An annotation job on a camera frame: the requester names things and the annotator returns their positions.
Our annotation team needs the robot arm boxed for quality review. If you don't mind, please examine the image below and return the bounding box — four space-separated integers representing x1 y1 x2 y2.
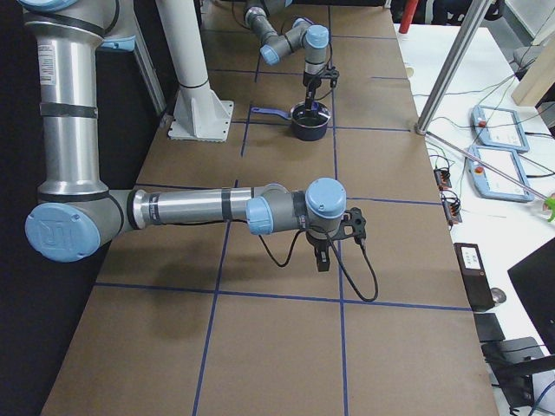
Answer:
17 1 354 272
243 1 330 112

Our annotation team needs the orange connector block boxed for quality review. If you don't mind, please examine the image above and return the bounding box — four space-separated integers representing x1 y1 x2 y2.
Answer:
434 167 452 191
440 190 462 227

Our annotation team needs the black monitor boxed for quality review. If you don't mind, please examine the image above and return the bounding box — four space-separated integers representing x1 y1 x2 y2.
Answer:
508 243 554 354

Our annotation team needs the teach pendant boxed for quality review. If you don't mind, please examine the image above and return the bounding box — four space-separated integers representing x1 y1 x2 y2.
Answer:
467 145 534 203
471 105 530 153

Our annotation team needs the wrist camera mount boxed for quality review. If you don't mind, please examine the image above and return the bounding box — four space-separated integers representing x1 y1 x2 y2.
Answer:
319 66 340 89
331 207 366 245

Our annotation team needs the lower teach pendant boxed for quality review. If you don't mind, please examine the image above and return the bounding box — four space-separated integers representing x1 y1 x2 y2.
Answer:
467 145 534 203

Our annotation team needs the diagonal metal rod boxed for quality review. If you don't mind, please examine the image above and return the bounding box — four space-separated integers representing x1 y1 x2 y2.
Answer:
426 132 554 205

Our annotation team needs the glass pot lid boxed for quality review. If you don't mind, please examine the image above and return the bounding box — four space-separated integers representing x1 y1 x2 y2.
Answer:
291 101 331 127

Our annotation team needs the aluminium frame post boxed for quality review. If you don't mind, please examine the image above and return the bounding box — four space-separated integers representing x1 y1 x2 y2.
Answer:
415 0 492 135

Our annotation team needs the upper teach pendant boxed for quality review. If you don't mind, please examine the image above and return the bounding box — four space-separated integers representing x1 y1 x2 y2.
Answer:
471 105 530 153

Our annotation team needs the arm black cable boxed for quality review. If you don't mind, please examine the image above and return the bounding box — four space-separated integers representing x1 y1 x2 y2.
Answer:
258 210 379 303

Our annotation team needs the upper orange connector block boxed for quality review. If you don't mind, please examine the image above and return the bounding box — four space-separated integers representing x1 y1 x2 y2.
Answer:
434 167 452 191

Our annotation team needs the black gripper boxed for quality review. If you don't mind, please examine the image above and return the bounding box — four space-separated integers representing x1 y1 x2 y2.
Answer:
303 73 322 111
306 229 330 272

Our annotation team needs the black power box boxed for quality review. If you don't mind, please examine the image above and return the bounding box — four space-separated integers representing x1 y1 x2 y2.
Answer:
454 243 494 312

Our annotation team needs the blue saucepan with handle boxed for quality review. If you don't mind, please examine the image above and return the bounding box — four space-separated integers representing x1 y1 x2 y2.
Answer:
251 101 331 141

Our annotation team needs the lower orange connector block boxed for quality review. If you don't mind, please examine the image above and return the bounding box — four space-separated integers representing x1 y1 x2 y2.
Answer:
440 190 462 227

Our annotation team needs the white pillar mount base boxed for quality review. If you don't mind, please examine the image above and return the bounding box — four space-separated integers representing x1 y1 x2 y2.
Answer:
168 84 234 142

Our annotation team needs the red cylinder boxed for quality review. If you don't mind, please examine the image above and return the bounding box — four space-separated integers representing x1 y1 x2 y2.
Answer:
399 0 419 35

